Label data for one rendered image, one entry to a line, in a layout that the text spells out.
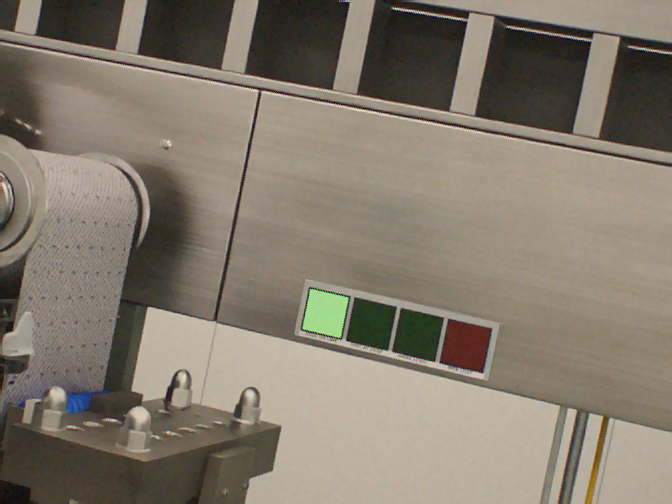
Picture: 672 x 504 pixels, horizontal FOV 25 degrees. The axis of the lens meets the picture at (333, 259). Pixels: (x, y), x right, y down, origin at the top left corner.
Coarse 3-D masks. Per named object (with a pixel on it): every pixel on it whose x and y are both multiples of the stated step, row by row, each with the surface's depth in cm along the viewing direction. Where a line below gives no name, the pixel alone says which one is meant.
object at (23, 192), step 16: (0, 160) 163; (16, 160) 163; (16, 176) 162; (16, 192) 162; (32, 192) 163; (16, 208) 162; (32, 208) 162; (16, 224) 162; (0, 240) 163; (16, 240) 163
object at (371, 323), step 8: (360, 304) 184; (368, 304) 184; (376, 304) 184; (360, 312) 184; (368, 312) 184; (376, 312) 184; (384, 312) 183; (392, 312) 183; (352, 320) 185; (360, 320) 184; (368, 320) 184; (376, 320) 184; (384, 320) 183; (352, 328) 185; (360, 328) 184; (368, 328) 184; (376, 328) 184; (384, 328) 183; (352, 336) 185; (360, 336) 184; (368, 336) 184; (376, 336) 184; (384, 336) 183; (376, 344) 184; (384, 344) 183
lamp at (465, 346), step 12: (456, 324) 181; (456, 336) 181; (468, 336) 180; (480, 336) 180; (444, 348) 181; (456, 348) 181; (468, 348) 180; (480, 348) 180; (444, 360) 181; (456, 360) 181; (468, 360) 180; (480, 360) 180
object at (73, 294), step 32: (32, 256) 164; (64, 256) 170; (96, 256) 178; (128, 256) 186; (32, 288) 165; (64, 288) 172; (96, 288) 179; (64, 320) 173; (96, 320) 181; (64, 352) 175; (96, 352) 183; (32, 384) 169; (64, 384) 177; (96, 384) 185
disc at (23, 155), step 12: (0, 144) 164; (12, 144) 163; (24, 156) 163; (24, 168) 163; (36, 168) 162; (36, 180) 162; (36, 192) 162; (36, 204) 162; (48, 204) 162; (36, 216) 162; (36, 228) 162; (24, 240) 163; (36, 240) 163; (0, 252) 164; (12, 252) 163; (24, 252) 163; (0, 264) 164
